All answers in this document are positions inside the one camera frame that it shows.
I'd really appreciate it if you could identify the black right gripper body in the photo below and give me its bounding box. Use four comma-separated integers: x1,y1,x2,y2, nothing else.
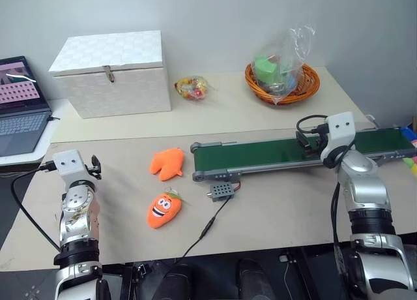
308,123,328,151

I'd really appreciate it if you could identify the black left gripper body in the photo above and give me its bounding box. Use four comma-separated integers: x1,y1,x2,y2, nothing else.
85,163,102,181

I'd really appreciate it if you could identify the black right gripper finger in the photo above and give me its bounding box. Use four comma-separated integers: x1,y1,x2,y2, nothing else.
295,131,311,149

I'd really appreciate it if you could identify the green conveyor belt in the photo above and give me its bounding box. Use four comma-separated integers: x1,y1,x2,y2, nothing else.
190,127,417,183

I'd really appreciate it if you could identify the grey perforated motor block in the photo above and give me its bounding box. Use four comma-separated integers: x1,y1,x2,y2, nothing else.
204,182,237,203

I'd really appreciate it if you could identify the orange woven basket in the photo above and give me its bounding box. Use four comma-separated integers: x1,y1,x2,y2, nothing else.
244,62,321,106

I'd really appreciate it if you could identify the orange plush tooth toy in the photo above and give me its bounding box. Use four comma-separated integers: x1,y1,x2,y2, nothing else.
149,147,186,183

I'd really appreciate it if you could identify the orange carrot plush toy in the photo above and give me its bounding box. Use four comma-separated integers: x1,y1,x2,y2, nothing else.
147,188,184,230

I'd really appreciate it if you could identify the clear plastic bag of toys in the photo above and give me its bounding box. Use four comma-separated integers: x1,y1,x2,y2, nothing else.
252,23,317,106

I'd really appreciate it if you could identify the green toy block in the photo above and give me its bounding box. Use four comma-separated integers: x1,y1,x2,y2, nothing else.
253,54,281,83

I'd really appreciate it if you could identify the white lidded storage box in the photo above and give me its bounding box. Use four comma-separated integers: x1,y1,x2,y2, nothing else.
48,29,173,120

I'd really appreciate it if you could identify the dark grey laptop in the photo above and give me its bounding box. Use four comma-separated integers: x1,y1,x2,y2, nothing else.
0,55,53,158

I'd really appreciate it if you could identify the colourful toy pile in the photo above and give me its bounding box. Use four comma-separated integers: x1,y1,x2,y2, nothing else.
401,114,417,181

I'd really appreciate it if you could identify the clear bag of candies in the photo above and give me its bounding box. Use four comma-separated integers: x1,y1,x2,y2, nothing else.
173,75,212,102

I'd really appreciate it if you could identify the dark rounded shape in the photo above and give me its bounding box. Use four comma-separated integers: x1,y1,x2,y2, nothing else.
235,258,278,300
162,263,197,300

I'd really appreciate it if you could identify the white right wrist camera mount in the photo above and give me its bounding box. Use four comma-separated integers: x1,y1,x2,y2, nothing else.
320,111,356,162

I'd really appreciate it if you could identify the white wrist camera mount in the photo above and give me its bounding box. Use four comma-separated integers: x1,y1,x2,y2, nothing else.
320,111,356,162
51,149,88,185

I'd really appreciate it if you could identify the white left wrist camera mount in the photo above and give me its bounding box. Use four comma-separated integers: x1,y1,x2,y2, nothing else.
51,149,88,185

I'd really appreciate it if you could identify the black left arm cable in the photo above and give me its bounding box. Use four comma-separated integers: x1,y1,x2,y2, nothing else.
10,161,63,252

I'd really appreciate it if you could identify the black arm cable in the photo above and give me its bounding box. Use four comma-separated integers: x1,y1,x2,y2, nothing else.
295,115,356,281
10,161,63,252

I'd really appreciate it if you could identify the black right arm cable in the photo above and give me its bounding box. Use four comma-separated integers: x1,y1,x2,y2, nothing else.
295,115,356,281

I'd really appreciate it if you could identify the black power cable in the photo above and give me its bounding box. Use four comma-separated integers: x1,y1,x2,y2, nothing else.
162,181,242,281

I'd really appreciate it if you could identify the thin white cable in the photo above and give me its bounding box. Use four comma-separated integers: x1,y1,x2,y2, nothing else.
282,256,293,294

